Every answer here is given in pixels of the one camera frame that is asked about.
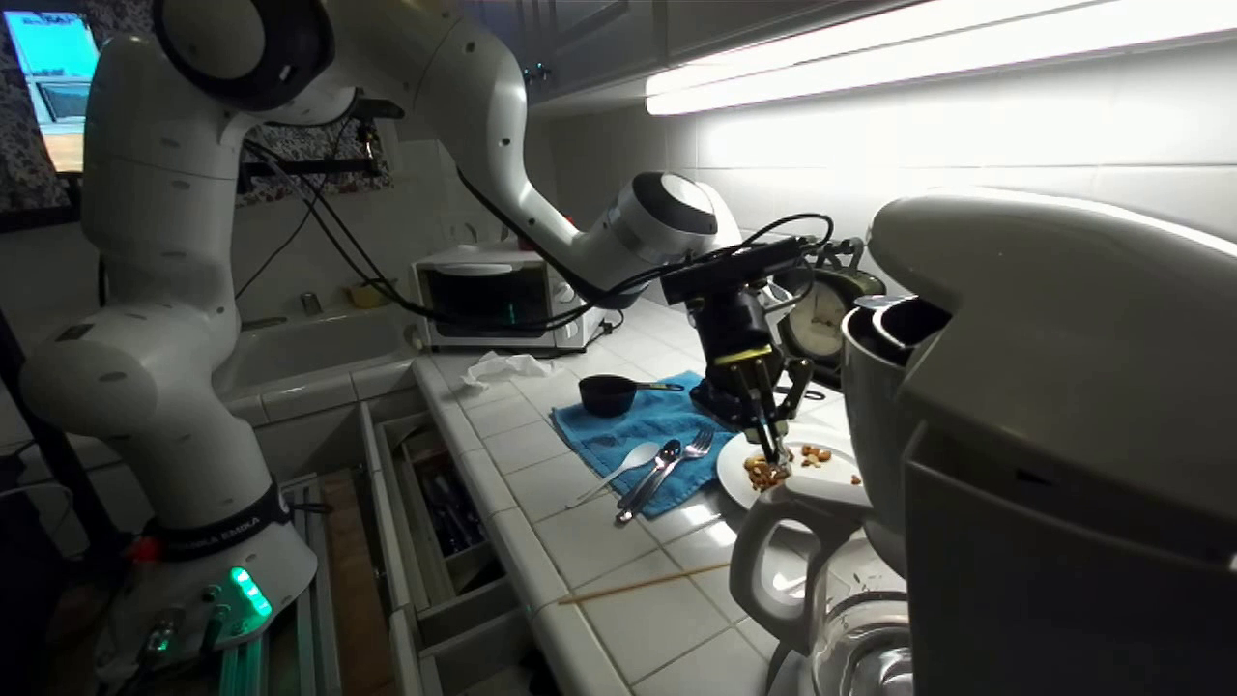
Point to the crumpled white paper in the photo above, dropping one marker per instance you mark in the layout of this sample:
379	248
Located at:
497	372

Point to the white coffee maker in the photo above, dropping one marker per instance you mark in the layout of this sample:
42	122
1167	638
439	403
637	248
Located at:
1069	425

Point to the glass coffee carafe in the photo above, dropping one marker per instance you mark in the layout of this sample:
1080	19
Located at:
775	564

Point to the computer monitor screen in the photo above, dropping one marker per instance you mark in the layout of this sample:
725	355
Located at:
58	90

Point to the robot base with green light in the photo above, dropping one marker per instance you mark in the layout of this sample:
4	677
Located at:
220	605

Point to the white plate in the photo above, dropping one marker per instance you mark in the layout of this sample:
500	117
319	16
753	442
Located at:
825	483

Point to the thin wooden stick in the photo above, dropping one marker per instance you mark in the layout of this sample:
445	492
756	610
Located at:
645	585

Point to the open white drawer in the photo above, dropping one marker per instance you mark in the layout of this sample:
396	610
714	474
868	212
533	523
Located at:
445	515

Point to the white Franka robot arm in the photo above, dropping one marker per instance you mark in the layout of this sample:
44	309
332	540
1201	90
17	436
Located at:
158	320

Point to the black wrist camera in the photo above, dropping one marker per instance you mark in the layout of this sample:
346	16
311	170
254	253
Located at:
738	268

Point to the speckled granite panel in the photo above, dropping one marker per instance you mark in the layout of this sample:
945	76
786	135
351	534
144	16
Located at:
351	141

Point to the white sink basin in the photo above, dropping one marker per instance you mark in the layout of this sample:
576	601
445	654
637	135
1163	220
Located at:
311	348

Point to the blue cloth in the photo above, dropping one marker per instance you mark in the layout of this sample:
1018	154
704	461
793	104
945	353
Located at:
605	429

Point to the small black pot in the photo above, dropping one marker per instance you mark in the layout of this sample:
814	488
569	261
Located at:
605	396

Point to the brown food pieces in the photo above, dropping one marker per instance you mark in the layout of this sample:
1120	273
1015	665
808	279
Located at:
766	474

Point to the dark analog kitchen clock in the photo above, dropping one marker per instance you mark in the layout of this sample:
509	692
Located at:
833	320

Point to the under-cabinet light strip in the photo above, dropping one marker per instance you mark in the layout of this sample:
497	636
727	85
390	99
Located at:
904	59

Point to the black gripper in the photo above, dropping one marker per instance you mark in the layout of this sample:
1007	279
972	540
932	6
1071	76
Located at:
743	335

